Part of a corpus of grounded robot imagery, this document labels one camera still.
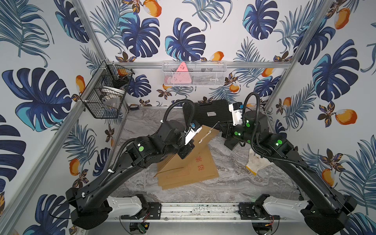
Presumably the brown kraft file bag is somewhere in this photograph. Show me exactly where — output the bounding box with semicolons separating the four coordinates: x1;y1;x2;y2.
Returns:
155;125;219;184

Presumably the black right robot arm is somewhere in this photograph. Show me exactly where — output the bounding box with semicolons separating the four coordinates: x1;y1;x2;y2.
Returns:
220;92;357;235

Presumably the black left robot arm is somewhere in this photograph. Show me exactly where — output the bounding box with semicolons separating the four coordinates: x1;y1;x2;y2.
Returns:
66;99;199;230

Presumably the brown file bag stack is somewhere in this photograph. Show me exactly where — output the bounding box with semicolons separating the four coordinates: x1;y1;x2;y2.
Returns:
155;146;219;190

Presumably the black plastic tool case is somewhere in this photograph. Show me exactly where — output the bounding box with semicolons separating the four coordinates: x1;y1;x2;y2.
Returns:
193;99;243;129

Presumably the white work glove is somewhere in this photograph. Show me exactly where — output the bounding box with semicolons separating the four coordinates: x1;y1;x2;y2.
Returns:
245;149;275;176

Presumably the black round tape roll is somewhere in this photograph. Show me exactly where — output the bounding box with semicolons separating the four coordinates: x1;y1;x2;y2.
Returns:
129;104;140;111

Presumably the pink triangular item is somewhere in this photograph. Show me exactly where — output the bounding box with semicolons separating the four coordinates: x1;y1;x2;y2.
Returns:
164;62;193;86

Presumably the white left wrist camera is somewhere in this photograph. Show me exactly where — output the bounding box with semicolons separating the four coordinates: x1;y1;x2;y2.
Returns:
185;121;202;145

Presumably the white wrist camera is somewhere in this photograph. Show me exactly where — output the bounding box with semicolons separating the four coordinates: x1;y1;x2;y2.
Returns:
229;102;243;126
185;121;202;145

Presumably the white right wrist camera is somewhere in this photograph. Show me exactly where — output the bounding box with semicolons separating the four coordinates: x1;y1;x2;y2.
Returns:
229;102;243;126

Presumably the clear wall shelf basket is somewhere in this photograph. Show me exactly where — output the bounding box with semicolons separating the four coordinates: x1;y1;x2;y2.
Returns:
162;61;227;87

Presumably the black wire basket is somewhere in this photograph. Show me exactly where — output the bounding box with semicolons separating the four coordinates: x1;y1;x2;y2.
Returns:
79;61;135;119

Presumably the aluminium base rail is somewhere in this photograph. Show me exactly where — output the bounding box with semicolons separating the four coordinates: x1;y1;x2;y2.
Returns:
79;201;318;223

